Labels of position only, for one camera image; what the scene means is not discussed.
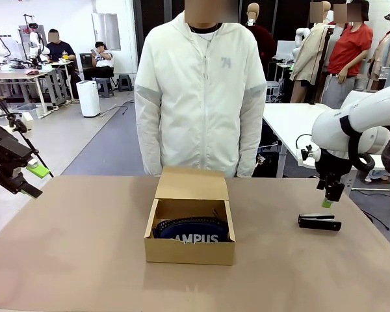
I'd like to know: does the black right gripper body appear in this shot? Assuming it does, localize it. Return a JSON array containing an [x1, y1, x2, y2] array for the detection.
[[315, 149, 354, 185]]

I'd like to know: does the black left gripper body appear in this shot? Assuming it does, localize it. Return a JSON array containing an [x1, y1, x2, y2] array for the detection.
[[0, 123, 33, 196]]

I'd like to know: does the black stapler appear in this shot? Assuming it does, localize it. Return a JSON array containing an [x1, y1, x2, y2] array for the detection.
[[297, 212, 343, 232]]

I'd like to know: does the navy zippered pencil case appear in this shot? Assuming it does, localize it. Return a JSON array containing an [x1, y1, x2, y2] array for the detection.
[[151, 207, 230, 244]]

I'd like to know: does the brown cardboard box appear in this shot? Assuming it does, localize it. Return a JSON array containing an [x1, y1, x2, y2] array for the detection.
[[144, 166, 237, 267]]

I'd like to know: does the person's right forearm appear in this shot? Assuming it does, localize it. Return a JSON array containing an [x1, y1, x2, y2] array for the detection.
[[135, 97, 163, 177]]

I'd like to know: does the person's left forearm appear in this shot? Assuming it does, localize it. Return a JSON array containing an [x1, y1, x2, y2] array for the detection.
[[235, 97, 267, 179]]

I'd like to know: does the clear storage bin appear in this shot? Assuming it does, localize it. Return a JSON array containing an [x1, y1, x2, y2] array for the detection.
[[18, 103, 42, 120]]

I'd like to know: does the wooden-top workbench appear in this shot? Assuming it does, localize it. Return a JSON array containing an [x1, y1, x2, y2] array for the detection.
[[0, 70, 59, 114]]

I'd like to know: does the white air purifier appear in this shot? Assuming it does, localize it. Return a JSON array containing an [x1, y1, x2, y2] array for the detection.
[[76, 81, 101, 118]]

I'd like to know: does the grey crate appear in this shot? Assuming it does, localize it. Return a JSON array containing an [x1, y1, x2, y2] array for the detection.
[[265, 81, 282, 103]]

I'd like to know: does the grey plastic stool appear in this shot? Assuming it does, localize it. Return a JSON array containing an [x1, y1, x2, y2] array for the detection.
[[118, 73, 133, 92], [96, 77, 115, 98]]

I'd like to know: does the small white desk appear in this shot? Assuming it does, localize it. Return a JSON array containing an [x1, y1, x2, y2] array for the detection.
[[50, 59, 75, 101]]

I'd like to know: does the mannequin in beige coat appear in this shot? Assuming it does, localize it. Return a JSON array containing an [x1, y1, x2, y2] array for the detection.
[[291, 1, 332, 105]]

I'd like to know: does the seated person in navy shirt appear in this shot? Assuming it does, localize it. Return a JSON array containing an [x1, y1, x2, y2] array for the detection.
[[46, 29, 77, 64]]

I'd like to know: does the figure in red shirt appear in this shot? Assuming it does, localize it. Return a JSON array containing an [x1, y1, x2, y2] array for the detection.
[[321, 0, 374, 110]]

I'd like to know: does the seated person in white shirt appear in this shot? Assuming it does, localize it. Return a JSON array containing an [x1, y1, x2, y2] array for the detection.
[[83, 40, 116, 81]]

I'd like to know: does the mannequin in dark red top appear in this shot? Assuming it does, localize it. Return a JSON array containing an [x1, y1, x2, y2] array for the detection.
[[246, 3, 277, 84]]

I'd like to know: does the person in white jacket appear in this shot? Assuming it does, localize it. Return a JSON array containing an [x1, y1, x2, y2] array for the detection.
[[134, 11, 268, 179]]

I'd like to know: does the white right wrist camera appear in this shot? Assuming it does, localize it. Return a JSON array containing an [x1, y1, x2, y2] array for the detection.
[[295, 144, 321, 166]]

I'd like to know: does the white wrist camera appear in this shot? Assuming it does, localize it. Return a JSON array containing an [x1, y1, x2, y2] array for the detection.
[[8, 112, 34, 134], [295, 144, 321, 166]]

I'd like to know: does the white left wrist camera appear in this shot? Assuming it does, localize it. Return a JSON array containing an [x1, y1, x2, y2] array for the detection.
[[8, 112, 34, 134]]

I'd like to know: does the thin black camera cable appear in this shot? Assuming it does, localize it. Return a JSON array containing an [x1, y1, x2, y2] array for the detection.
[[294, 133, 313, 151]]

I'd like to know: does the black floor cable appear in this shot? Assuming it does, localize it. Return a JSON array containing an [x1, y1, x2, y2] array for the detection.
[[100, 98, 133, 115]]

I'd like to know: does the grey wall panel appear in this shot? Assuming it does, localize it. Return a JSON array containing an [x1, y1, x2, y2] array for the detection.
[[91, 12, 121, 51]]

